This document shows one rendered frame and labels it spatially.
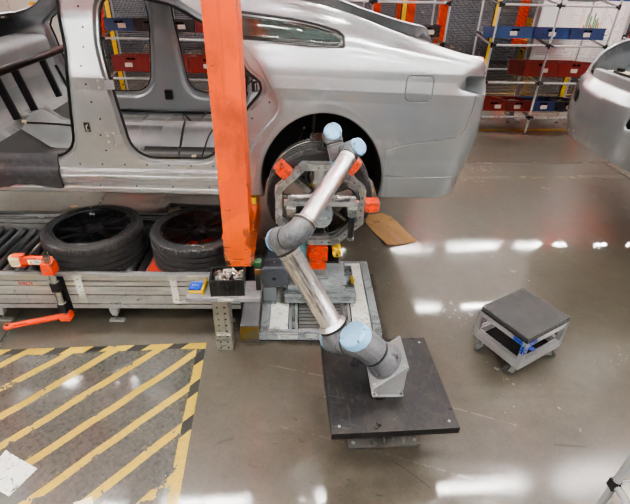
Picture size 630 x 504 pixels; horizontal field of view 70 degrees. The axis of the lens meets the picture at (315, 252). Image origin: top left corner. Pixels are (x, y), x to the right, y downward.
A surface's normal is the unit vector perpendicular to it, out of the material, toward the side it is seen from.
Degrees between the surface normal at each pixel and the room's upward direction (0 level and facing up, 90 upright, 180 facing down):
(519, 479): 0
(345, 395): 0
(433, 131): 90
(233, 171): 90
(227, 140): 90
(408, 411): 0
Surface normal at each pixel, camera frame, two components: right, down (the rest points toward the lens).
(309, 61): 0.03, 0.40
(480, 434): 0.03, -0.84
